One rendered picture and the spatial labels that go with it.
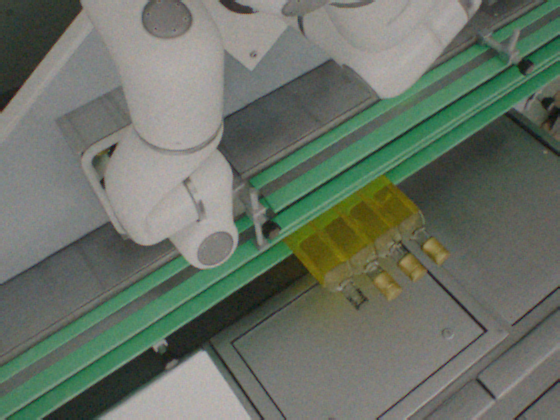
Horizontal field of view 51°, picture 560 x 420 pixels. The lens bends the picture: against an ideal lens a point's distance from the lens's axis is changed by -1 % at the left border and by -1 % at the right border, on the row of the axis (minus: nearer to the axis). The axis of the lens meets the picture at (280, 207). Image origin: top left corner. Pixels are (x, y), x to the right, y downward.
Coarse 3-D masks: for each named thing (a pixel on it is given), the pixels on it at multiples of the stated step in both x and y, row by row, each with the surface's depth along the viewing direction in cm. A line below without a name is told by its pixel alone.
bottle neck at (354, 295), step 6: (348, 282) 106; (342, 288) 106; (348, 288) 105; (354, 288) 105; (348, 294) 105; (354, 294) 104; (360, 294) 104; (348, 300) 105; (354, 300) 104; (360, 300) 104; (366, 300) 104; (354, 306) 105; (360, 306) 105
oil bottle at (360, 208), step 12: (360, 192) 114; (336, 204) 115; (348, 204) 113; (360, 204) 113; (372, 204) 113; (348, 216) 113; (360, 216) 111; (372, 216) 111; (384, 216) 111; (360, 228) 111; (372, 228) 110; (384, 228) 110; (396, 228) 110; (372, 240) 109; (384, 240) 108; (396, 240) 109; (384, 252) 109
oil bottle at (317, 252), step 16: (288, 240) 112; (304, 240) 109; (320, 240) 109; (304, 256) 109; (320, 256) 107; (336, 256) 107; (320, 272) 106; (336, 272) 105; (352, 272) 106; (336, 288) 106
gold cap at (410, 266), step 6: (402, 258) 107; (408, 258) 107; (414, 258) 107; (402, 264) 107; (408, 264) 107; (414, 264) 106; (420, 264) 107; (402, 270) 108; (408, 270) 107; (414, 270) 106; (420, 270) 106; (426, 270) 107; (408, 276) 107; (414, 276) 106; (420, 276) 107; (414, 282) 107
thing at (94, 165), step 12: (120, 132) 85; (96, 144) 84; (108, 144) 84; (84, 156) 84; (96, 156) 94; (108, 156) 96; (84, 168) 85; (96, 168) 96; (96, 180) 88; (96, 192) 90; (108, 204) 93; (120, 228) 99
